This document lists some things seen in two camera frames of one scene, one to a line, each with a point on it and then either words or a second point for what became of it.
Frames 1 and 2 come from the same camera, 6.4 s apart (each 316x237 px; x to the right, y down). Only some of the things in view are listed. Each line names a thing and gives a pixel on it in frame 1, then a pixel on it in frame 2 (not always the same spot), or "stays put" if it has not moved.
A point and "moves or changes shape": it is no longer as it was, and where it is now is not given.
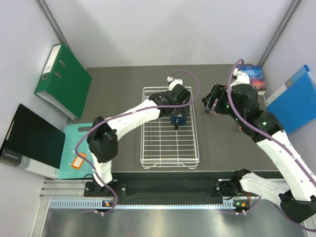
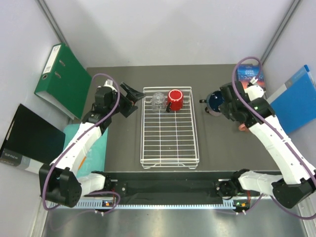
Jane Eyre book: (256, 76) stays put
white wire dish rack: (162, 145) stays put
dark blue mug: (182, 119) moves or changes shape
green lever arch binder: (65, 81) stays put
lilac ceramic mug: (212, 112) stays put
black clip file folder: (33, 143) stays put
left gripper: (186, 101) -> (130, 100)
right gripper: (218, 91) -> (223, 108)
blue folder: (293, 104) stays put
